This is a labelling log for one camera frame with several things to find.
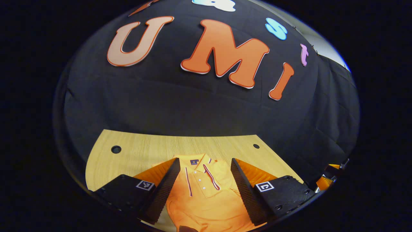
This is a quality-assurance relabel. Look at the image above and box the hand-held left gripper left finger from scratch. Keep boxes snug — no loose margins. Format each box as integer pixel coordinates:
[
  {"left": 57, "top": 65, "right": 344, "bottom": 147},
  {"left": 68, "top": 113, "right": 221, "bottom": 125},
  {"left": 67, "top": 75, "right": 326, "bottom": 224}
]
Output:
[{"left": 91, "top": 158, "right": 182, "bottom": 225}]

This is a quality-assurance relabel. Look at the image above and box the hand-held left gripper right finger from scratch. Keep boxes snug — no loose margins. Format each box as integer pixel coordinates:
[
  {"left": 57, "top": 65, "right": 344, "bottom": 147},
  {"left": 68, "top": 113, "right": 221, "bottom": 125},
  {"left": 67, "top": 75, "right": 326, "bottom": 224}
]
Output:
[{"left": 230, "top": 158, "right": 318, "bottom": 227}]

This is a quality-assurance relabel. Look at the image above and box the orange T-shirt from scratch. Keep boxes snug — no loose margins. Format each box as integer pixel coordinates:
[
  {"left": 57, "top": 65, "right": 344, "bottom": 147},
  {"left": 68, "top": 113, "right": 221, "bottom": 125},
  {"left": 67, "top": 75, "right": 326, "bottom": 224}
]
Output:
[{"left": 151, "top": 153, "right": 268, "bottom": 232}]

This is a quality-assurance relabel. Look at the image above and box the black backdrop cloth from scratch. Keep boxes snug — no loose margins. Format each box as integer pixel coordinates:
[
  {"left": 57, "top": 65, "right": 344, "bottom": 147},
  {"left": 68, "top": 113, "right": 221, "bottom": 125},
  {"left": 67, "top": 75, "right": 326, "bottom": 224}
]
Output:
[{"left": 53, "top": 0, "right": 360, "bottom": 194}]

